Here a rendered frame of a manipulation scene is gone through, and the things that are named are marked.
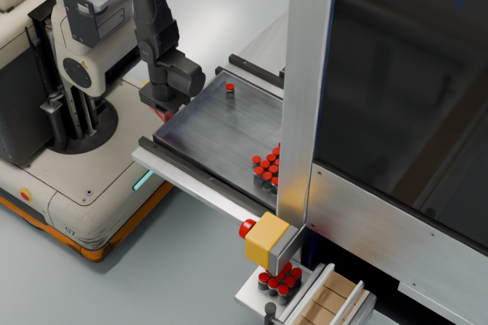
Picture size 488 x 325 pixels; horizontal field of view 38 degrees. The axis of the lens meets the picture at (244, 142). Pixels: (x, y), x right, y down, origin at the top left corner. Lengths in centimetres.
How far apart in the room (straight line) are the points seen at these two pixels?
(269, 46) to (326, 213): 70
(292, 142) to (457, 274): 34
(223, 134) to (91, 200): 78
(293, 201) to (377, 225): 17
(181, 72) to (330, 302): 54
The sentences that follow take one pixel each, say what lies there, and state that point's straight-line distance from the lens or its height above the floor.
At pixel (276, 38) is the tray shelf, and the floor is 88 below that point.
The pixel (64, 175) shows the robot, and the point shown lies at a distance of 238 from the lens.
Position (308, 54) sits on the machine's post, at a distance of 101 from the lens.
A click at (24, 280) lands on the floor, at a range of 253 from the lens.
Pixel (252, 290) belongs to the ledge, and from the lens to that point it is 140.
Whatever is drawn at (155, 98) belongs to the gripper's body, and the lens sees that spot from 155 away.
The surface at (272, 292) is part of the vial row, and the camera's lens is 137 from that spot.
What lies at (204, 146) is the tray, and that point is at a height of 88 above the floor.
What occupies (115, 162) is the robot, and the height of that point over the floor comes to 28.
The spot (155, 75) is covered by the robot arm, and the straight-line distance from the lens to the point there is 150.
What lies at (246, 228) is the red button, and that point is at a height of 101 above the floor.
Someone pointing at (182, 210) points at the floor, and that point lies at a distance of 258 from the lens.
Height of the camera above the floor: 211
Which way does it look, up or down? 50 degrees down
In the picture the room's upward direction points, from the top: straight up
